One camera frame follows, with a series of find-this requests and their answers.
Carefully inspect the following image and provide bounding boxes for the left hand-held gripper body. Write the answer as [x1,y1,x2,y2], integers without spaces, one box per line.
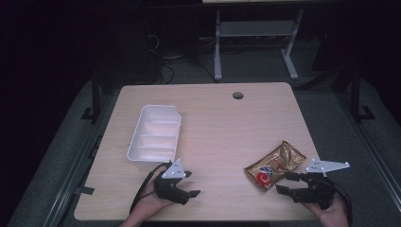
[153,158,191,206]

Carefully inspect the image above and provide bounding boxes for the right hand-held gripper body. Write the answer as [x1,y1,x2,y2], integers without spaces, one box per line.
[290,158,351,211]

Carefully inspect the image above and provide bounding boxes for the golden snack packet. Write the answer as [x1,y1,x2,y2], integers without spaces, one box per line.
[243,140,307,193]

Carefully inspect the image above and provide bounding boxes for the white plastic bin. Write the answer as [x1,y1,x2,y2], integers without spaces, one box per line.
[126,104,183,164]

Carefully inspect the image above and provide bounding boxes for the person's left hand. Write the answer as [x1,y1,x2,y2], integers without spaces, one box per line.
[131,181,175,222]

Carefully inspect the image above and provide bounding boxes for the person's right hand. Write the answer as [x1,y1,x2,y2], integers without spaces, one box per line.
[304,194,350,227]

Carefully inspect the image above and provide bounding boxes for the black metal stand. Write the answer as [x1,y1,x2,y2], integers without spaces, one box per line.
[80,74,103,125]
[346,65,376,122]

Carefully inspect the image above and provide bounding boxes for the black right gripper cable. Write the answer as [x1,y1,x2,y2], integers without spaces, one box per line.
[325,178,354,227]

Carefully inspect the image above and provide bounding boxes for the metal floor rail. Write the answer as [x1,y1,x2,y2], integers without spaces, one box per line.
[44,89,122,227]
[332,91,401,202]

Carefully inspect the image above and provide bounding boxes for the black floor cables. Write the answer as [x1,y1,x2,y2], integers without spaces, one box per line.
[147,32,219,85]

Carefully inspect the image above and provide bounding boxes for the white metal table frame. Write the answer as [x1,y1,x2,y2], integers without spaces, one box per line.
[213,9,305,82]

